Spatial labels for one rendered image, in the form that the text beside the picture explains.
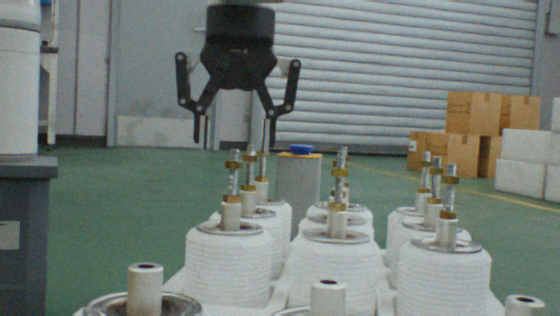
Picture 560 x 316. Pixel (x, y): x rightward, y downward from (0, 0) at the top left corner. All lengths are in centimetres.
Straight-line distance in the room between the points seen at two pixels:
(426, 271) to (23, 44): 57
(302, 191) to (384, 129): 552
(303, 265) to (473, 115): 405
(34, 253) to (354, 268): 43
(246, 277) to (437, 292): 20
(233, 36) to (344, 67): 572
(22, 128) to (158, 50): 506
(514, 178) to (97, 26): 367
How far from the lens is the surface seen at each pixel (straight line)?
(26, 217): 90
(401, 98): 668
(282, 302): 72
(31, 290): 93
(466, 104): 475
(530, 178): 384
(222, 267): 70
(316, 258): 69
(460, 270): 69
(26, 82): 92
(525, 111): 500
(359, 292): 70
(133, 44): 593
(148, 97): 592
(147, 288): 43
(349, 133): 644
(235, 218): 72
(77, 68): 588
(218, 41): 72
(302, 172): 109
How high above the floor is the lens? 39
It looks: 4 degrees down
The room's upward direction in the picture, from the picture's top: 3 degrees clockwise
